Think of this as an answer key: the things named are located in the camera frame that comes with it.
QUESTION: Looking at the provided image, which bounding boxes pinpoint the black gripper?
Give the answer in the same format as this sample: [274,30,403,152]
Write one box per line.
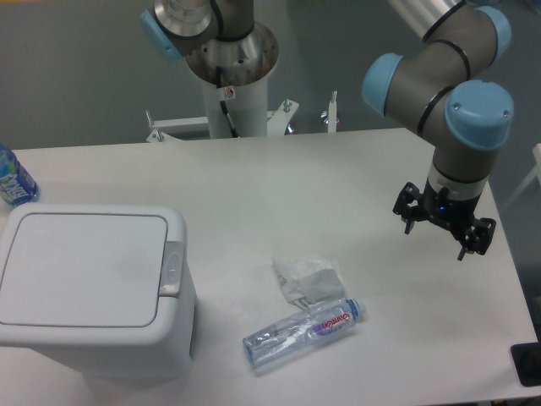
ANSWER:
[392,176,496,261]

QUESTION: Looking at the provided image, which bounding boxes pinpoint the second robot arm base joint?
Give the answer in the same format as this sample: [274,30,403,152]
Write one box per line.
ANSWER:
[139,0,254,62]

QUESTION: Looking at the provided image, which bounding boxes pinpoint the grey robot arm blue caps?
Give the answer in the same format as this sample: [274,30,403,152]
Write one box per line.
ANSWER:
[362,1,514,255]

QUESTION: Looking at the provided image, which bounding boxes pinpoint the white plastic trash can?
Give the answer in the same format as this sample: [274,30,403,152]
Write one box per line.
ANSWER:
[1,203,197,380]

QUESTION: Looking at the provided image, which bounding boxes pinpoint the white trash can lid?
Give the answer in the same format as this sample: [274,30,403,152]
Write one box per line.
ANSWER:
[1,213,167,327]

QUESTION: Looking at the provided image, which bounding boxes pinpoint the crumpled white plastic wrapper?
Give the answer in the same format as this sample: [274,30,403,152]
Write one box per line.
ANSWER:
[272,255,346,310]

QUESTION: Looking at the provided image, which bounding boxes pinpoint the black device at table edge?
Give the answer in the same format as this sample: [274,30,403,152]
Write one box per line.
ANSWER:
[511,342,540,387]

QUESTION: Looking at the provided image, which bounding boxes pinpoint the clear crushed plastic bottle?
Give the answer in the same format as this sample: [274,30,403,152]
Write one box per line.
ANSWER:
[243,297,366,369]

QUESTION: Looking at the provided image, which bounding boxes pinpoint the grey lid push button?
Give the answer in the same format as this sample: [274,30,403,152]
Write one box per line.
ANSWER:
[159,242,185,298]

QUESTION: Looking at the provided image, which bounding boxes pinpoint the blue labelled water bottle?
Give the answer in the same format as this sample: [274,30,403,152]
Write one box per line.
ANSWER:
[1,145,39,206]

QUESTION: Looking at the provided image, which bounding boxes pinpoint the white frame at right edge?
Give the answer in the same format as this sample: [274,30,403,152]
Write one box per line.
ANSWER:
[502,144,540,211]

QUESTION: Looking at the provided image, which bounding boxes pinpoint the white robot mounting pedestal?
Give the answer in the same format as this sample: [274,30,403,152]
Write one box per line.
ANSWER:
[145,22,299,142]

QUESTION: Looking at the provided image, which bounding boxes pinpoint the black cable on pedestal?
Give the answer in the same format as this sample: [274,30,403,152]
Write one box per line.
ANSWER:
[215,65,240,139]

